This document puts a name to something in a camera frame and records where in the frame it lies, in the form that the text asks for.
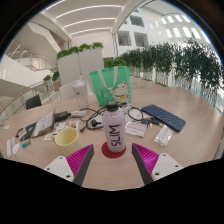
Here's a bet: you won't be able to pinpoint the white printed card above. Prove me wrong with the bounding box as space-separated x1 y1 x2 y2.
124 121 148 139

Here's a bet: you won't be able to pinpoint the lilac drink bottle black cap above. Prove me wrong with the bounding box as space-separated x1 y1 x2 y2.
101 100 127 154

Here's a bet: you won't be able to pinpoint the white power adapter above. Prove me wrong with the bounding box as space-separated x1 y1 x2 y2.
69 110 88 118

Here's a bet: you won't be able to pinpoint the glass railing wooden handrail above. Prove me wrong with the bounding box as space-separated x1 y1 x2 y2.
0 79 61 124

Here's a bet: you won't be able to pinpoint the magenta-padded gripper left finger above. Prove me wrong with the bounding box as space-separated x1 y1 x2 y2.
43 143 95 187

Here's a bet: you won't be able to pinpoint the open grey book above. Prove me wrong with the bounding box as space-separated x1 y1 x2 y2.
31 108 57 138

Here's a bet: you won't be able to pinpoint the black charger block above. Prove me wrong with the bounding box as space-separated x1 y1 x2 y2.
54 110 72 123

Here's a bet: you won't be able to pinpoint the green plants atop cabinet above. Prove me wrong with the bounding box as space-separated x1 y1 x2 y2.
55 41 104 60

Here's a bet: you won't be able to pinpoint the small red black case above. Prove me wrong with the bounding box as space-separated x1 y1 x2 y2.
15 127 25 138

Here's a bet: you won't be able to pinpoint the black cable with plug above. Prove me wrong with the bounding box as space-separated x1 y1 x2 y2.
79 107 107 133

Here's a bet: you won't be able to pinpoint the flat round red coaster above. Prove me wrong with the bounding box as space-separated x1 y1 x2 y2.
101 141 127 159

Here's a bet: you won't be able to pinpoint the black key bundle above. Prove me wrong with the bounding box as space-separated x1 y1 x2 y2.
143 116 162 127

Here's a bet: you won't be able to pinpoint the row of green hedge plants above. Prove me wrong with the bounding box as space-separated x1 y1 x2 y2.
103 38 224 108

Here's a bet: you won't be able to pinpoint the black flat notebook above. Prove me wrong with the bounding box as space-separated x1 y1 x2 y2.
23 121 38 140

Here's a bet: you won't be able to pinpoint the black office chair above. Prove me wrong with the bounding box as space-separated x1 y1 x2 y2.
25 94 43 111

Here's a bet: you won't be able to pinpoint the white power strip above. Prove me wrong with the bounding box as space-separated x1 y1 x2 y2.
5 138 13 159

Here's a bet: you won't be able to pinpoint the small teal gadget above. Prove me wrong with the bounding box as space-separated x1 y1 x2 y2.
21 138 32 149

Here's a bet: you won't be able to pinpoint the ceiling strip lights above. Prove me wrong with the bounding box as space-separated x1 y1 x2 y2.
43 0 134 38

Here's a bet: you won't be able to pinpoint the black looped cable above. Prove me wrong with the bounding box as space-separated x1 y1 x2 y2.
127 106 145 123

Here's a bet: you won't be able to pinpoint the cream yellow mug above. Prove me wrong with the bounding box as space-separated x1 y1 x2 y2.
54 127 85 158

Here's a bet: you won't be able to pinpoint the white computer mouse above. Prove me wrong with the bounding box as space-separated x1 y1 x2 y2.
11 142 21 156

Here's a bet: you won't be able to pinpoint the tall white cabinet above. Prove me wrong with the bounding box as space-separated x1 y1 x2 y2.
57 48 105 86

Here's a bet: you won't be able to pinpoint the clear plastic tumbler with lid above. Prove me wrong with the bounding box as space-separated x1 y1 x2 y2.
71 74 90 110

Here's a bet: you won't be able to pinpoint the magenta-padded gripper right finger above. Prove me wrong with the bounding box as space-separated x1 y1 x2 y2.
131 142 184 186

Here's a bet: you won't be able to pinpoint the white plastic packet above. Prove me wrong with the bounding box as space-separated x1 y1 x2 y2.
154 124 175 148

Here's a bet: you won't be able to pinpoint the dark blue keyboard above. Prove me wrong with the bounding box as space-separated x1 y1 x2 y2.
140 103 187 133

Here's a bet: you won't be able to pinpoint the colourful sticker sheet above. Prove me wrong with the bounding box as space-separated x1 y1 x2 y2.
43 119 81 142

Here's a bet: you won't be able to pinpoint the green tote bag cat print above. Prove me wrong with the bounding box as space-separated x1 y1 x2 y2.
88 65 133 107

